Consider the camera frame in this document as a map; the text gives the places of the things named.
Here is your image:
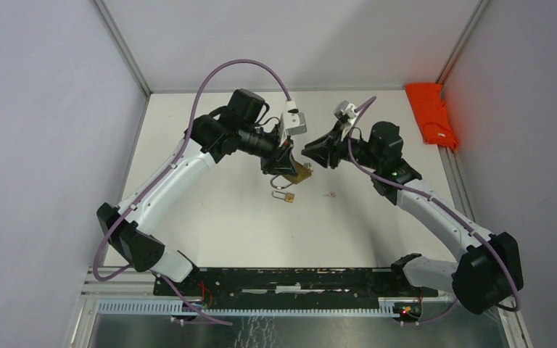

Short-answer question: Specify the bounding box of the left aluminium frame rail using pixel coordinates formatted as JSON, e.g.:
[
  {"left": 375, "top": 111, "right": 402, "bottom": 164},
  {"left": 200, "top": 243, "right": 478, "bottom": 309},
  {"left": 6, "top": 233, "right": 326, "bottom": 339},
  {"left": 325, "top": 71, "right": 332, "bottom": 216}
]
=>
[{"left": 91, "top": 0, "right": 152, "bottom": 99}]

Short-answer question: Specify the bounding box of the small brass padlock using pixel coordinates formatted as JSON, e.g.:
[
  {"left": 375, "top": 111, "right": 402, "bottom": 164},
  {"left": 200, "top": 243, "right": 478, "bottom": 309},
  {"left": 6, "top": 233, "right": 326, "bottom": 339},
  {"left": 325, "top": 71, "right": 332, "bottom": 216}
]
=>
[{"left": 271, "top": 191, "right": 294, "bottom": 203}]

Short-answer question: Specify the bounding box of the white slotted cable duct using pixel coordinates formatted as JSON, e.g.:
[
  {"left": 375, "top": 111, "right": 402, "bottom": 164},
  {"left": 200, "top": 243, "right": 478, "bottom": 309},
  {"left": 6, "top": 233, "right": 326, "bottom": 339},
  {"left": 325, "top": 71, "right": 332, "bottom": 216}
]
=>
[{"left": 96, "top": 299, "right": 407, "bottom": 318}]

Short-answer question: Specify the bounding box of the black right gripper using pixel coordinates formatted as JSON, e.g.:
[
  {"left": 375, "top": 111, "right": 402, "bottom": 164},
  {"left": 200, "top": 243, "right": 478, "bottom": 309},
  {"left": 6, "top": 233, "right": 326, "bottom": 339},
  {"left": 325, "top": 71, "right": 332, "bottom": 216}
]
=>
[{"left": 302, "top": 120, "right": 382, "bottom": 170}]

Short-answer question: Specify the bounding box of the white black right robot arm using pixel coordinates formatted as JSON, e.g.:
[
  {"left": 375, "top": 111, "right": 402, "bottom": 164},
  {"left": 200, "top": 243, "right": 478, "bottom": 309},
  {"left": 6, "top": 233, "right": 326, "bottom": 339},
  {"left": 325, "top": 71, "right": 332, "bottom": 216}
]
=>
[{"left": 301, "top": 121, "right": 524, "bottom": 314}]

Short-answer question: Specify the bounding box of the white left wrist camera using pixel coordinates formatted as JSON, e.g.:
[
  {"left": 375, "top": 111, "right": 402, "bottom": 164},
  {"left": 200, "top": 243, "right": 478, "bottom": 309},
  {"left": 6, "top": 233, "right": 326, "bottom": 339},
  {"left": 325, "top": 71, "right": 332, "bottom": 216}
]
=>
[{"left": 278, "top": 100, "right": 308, "bottom": 144}]

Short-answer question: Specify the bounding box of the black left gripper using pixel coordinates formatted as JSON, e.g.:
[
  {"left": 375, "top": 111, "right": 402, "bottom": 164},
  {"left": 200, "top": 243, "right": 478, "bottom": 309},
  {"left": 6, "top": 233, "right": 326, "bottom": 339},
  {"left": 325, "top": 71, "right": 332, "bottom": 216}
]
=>
[{"left": 238, "top": 123, "right": 298, "bottom": 177}]

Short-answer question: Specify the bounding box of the aluminium corner frame rail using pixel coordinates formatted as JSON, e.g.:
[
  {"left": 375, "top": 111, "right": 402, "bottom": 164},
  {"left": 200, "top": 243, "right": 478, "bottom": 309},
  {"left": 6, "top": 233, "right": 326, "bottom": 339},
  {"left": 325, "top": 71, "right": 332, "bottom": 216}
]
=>
[{"left": 435, "top": 0, "right": 492, "bottom": 85}]

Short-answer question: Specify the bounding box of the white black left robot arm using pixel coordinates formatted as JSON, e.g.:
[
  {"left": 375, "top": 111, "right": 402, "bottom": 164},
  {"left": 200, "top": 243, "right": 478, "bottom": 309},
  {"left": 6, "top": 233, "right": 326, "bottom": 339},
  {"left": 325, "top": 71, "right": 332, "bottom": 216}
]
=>
[{"left": 96, "top": 88, "right": 307, "bottom": 296}]

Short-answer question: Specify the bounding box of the orange folded cloth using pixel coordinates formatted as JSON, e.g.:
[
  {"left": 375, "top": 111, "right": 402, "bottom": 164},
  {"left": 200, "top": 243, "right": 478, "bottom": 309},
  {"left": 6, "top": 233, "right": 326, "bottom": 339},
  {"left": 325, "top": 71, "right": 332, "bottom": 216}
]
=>
[{"left": 405, "top": 83, "right": 460, "bottom": 150}]

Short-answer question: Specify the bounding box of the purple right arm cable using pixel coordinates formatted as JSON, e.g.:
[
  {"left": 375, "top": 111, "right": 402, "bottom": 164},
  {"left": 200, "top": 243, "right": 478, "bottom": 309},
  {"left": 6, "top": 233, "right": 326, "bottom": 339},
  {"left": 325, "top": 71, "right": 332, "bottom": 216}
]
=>
[{"left": 346, "top": 96, "right": 521, "bottom": 326}]

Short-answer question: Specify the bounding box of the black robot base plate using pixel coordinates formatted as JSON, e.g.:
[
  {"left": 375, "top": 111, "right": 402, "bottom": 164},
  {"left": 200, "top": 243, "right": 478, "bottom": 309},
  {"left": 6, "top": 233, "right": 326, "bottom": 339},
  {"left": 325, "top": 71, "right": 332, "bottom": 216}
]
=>
[{"left": 153, "top": 268, "right": 439, "bottom": 310}]

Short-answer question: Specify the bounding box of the large brass padlock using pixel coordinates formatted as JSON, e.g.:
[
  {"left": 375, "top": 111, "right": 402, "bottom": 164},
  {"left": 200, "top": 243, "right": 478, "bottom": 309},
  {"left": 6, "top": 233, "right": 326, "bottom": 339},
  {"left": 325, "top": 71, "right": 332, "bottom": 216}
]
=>
[{"left": 269, "top": 162, "right": 313, "bottom": 190}]

